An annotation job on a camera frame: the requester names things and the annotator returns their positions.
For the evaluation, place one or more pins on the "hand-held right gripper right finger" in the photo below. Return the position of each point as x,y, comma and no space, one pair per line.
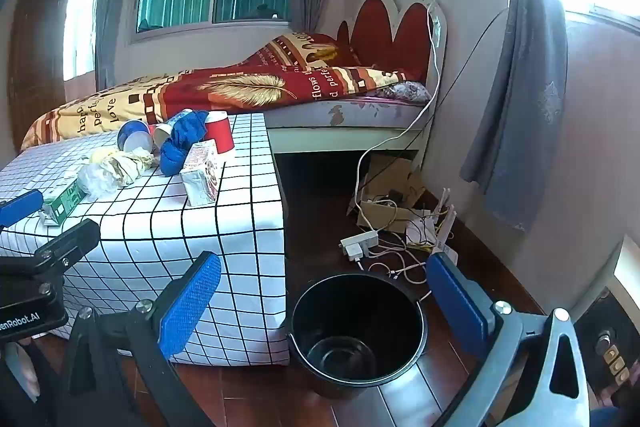
457,302

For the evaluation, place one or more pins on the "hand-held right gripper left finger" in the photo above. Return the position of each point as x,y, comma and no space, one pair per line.
190,302

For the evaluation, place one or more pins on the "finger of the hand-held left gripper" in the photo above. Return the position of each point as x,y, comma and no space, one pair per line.
67,243
20,207

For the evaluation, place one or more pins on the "green and white box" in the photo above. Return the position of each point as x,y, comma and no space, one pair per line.
60,203

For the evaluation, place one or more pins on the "yellow fluffy cloth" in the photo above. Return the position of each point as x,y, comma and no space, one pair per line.
104,155

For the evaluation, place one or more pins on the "white tissue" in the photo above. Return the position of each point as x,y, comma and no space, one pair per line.
127,167

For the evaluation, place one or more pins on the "black plastic bucket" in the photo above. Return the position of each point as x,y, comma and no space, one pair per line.
357,342

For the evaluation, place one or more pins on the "blue paper cup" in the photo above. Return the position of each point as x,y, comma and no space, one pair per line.
167,129
132,134

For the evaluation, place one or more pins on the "beige drink carton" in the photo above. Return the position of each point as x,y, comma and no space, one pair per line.
200,174

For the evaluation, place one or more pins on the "person's left hand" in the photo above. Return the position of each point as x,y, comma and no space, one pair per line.
27,379

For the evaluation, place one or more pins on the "white router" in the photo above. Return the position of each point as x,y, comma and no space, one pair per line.
440,234

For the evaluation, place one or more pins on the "white checkered tablecloth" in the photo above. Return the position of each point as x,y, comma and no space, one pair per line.
150,232

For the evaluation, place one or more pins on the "white power strip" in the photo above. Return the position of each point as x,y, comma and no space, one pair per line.
360,244

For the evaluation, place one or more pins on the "open cardboard box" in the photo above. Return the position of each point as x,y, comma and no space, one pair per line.
395,192

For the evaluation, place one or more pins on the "brown wooden door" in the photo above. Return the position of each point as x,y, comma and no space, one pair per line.
37,62

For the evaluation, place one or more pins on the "black panel with buttons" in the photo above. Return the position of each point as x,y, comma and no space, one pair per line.
607,347

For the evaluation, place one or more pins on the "bright narrow window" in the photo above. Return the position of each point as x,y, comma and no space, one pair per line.
80,27

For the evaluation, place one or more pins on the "floral pillow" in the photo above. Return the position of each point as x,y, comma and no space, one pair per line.
405,91

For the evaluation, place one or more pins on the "red and yellow printed blanket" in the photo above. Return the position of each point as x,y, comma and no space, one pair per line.
225,87

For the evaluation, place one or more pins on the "purple floral mattress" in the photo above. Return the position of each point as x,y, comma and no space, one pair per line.
350,111

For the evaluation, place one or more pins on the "grey curtain beside door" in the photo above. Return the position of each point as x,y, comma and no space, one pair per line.
112,2

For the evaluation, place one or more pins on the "long grey curtain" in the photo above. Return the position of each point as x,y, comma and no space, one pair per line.
525,72

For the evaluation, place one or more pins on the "red and white headboard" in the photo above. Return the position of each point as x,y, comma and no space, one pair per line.
395,32

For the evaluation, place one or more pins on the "white bed frame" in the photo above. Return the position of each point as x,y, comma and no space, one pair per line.
340,138

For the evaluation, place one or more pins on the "white wall socket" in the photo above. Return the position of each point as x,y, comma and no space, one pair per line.
438,24

